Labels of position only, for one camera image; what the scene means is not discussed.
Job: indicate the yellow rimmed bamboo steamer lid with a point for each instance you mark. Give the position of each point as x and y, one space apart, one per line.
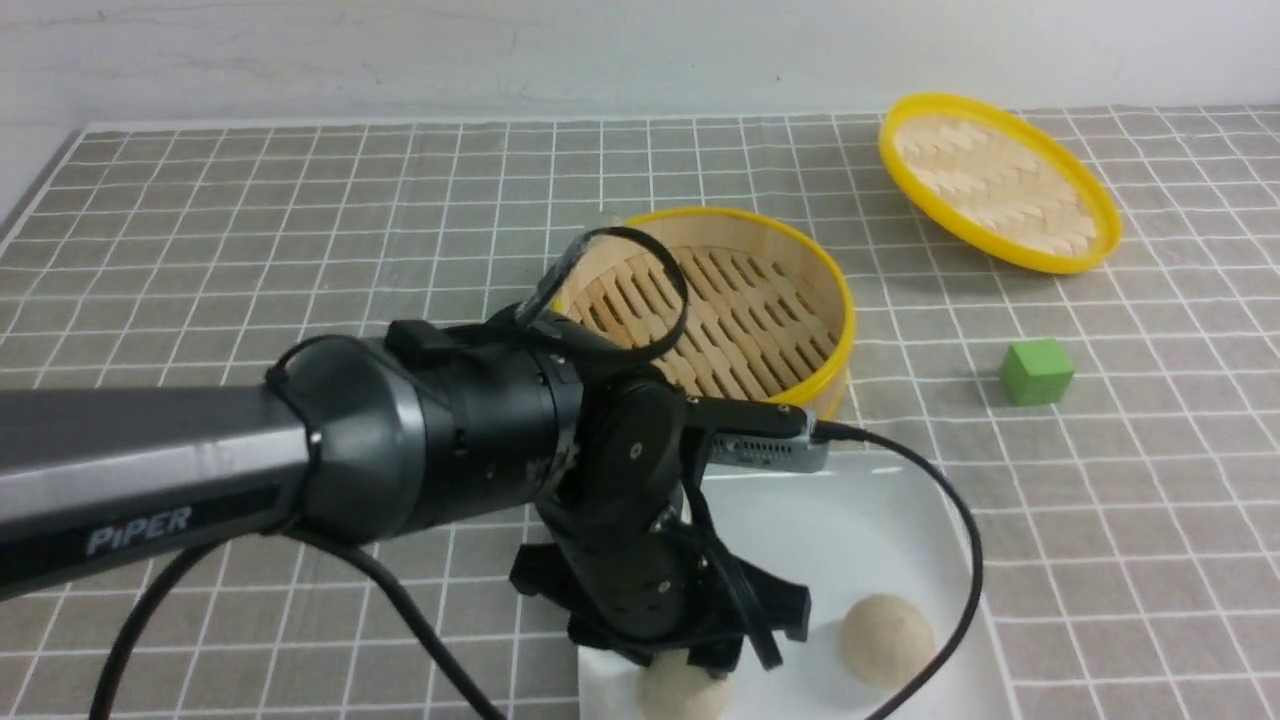
999 184

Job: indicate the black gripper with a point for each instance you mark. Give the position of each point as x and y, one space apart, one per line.
648 582

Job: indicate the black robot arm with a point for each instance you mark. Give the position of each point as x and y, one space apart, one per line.
359 441

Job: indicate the green wooden cube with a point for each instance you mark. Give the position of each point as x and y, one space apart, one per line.
1036 372

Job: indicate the white square plate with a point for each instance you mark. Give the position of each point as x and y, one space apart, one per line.
869 523

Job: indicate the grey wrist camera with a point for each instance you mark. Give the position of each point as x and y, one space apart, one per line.
755 435

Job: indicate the yellow rimmed bamboo steamer basket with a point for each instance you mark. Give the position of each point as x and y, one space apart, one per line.
771 317

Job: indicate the white steamed bun back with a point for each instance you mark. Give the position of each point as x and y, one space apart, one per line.
671 688

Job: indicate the grey checked tablecloth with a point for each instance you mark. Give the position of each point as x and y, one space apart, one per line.
1130 528

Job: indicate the white steamed bun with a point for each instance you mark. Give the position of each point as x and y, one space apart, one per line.
885 641
671 688

